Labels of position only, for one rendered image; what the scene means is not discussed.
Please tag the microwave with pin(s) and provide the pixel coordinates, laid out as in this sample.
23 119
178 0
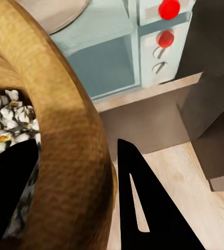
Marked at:
70 23

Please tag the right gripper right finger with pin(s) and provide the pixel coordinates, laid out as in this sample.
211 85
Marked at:
168 228

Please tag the fridge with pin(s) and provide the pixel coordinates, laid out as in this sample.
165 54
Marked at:
209 149

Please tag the popcorn bag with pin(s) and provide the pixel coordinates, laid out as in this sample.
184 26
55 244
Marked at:
75 194

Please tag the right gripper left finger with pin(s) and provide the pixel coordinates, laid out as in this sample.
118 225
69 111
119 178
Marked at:
16 166

